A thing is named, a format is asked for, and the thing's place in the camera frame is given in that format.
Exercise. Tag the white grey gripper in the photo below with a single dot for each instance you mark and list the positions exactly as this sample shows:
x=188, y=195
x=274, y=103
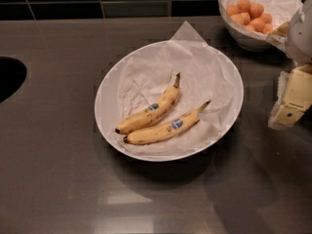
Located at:
x=300, y=36

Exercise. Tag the yellow banana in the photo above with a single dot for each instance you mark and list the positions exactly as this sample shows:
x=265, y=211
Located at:
x=154, y=113
x=166, y=130

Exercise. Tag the small white bowl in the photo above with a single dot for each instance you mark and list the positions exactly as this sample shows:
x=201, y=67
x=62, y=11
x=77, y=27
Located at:
x=280, y=10

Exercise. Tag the white paper in small bowl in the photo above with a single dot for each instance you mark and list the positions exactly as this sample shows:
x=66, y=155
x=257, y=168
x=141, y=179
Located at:
x=249, y=22

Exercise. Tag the large white bowl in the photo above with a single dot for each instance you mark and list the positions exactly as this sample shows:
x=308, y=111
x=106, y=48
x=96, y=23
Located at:
x=107, y=104

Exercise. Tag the orange round fruit pile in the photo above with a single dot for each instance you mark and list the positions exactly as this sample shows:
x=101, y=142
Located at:
x=251, y=16

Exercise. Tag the white paper liner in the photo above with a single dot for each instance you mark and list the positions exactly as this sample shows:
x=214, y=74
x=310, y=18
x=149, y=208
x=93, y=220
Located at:
x=170, y=96

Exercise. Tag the dark sink opening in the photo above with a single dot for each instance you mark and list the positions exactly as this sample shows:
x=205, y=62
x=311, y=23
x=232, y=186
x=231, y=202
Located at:
x=12, y=75

